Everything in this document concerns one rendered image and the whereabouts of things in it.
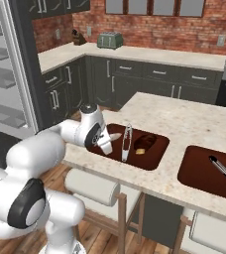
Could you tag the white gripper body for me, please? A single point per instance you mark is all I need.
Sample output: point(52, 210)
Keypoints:
point(105, 145)

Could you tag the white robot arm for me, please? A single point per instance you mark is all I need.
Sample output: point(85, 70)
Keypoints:
point(35, 155)

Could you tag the silver fridge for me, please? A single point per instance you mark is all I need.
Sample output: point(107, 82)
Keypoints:
point(2, 66)

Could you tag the small yellow food piece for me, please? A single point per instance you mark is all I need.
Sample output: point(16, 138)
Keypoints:
point(140, 151)

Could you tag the dark brown food item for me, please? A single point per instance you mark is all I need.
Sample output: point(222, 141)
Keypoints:
point(145, 141)

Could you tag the wooden stool with white cushion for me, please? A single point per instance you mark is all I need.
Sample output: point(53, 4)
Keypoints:
point(91, 187)
point(214, 234)

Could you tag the dark lower cupboard run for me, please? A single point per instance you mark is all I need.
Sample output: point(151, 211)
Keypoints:
point(135, 84)
point(62, 92)

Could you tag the dark island cabinet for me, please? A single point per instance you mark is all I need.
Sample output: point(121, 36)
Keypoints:
point(163, 218)

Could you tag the green toaster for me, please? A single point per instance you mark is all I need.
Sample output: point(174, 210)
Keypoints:
point(110, 40)

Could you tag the dark knife block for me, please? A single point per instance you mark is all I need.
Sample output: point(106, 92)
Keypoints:
point(78, 38)

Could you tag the black and silver utensil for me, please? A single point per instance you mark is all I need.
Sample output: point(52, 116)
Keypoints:
point(222, 169)

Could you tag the dark upper cupboards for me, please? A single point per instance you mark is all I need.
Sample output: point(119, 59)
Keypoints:
point(57, 6)

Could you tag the grey wall socket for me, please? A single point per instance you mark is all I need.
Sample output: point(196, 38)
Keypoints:
point(57, 33)
point(89, 30)
point(221, 40)

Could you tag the window with brown frame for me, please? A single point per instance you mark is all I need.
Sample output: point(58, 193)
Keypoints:
point(154, 7)

